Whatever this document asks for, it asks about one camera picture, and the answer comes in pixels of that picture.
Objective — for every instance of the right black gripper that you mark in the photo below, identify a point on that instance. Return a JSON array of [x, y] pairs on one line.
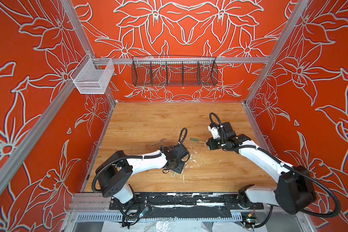
[[213, 144]]

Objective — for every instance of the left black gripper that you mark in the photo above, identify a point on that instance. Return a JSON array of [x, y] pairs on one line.
[[180, 169]]

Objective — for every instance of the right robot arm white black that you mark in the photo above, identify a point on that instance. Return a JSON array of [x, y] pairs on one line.
[[293, 191]]

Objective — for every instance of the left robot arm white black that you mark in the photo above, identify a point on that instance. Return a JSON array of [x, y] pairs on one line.
[[112, 176]]

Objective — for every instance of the beige pen near left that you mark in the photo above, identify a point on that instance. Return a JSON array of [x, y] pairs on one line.
[[157, 142]]

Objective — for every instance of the clear plastic bin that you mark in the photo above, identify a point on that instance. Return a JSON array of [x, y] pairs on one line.
[[92, 76]]

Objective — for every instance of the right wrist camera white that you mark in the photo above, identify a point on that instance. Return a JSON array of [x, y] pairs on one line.
[[214, 131]]

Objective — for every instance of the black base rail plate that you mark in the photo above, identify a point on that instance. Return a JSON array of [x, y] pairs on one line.
[[183, 199]]

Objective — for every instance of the black wire mesh basket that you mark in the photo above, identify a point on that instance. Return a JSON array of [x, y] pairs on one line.
[[174, 73]]

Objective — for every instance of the aluminium frame rail back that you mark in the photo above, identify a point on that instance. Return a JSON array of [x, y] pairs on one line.
[[220, 60]]

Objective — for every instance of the aluminium frame rail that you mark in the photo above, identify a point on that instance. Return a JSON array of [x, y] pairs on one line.
[[291, 22], [16, 159], [220, 60]]

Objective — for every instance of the aluminium frame rail right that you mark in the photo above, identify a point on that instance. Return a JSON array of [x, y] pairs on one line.
[[291, 22]]

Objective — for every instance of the aluminium frame rail left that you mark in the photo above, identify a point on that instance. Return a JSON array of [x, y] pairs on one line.
[[16, 159]]

